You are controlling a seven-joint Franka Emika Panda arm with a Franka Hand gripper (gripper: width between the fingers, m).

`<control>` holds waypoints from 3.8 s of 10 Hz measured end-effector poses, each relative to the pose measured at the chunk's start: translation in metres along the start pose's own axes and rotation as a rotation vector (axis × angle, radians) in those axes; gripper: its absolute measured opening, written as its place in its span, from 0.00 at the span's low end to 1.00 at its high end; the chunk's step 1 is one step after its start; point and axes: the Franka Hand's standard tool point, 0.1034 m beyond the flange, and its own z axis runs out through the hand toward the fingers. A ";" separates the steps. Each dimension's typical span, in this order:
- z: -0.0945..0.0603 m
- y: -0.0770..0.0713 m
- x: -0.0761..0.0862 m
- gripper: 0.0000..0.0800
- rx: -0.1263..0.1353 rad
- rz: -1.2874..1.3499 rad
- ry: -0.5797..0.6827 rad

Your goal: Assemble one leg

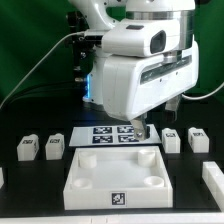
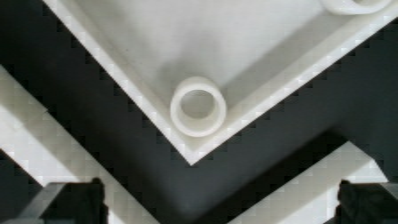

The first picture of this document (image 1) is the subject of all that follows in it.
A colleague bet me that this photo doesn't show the white front edge rail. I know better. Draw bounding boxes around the white front edge rail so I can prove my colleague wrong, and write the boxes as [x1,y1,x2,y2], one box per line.
[0,213,224,224]

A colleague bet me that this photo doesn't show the white block left edge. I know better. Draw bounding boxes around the white block left edge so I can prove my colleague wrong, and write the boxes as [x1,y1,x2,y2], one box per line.
[0,167,4,189]

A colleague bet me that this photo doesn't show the white obstacle wall right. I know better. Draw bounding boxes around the white obstacle wall right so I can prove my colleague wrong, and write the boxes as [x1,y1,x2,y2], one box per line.
[202,161,224,213]

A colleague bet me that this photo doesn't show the black camera on stand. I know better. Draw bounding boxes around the black camera on stand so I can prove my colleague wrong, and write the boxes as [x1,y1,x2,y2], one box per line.
[66,11,94,101]

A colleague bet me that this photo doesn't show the white marker sheet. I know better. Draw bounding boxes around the white marker sheet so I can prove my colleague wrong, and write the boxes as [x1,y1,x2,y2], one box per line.
[69,124,161,147]

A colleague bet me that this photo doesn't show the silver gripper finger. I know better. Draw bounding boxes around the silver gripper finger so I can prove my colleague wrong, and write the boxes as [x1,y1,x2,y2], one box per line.
[131,115,150,140]
[165,96,180,122]

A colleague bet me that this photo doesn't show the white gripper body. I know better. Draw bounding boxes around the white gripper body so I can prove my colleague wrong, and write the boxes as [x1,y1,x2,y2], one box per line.
[102,42,199,121]

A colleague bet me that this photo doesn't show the white camera cable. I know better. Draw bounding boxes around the white camera cable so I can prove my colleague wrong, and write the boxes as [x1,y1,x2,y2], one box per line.
[0,31,86,110]

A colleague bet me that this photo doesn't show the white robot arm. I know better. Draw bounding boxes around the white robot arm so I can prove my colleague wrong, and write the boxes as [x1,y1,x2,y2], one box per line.
[68,0,199,140]

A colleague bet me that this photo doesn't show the white square table top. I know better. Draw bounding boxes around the white square table top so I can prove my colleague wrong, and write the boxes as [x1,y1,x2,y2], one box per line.
[63,146,173,210]

